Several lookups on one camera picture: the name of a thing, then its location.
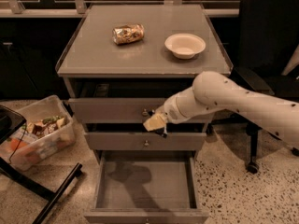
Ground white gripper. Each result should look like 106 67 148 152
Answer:
143 96 187 132

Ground blue rxbar blueberry wrapper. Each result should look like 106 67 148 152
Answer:
157 126 168 138

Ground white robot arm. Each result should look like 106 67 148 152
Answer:
144 71 299 148

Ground dark item in top drawer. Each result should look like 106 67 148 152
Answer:
94 84 109 97

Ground grey middle drawer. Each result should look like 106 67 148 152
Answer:
85 123 206 150

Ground grey drawer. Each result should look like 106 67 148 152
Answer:
84 151 209 224
69 78 192 123
85 123 206 150

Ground grey top drawer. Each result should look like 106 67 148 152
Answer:
69 78 192 123

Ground grey three-drawer cabinet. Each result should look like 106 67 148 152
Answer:
55 4 234 224

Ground grey bottom drawer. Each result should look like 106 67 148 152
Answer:
84 151 209 224

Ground white paper bowl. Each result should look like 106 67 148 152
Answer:
164 34 206 60

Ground crushed gold snack can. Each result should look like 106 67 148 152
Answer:
112 24 145 45

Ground clear plastic storage bin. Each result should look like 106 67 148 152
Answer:
0 95 75 171

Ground snack items in bin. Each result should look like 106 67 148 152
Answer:
8 116 67 151

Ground black office chair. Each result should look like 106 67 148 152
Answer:
211 0 299 175

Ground black stand frame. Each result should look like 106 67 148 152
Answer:
0 105 84 224

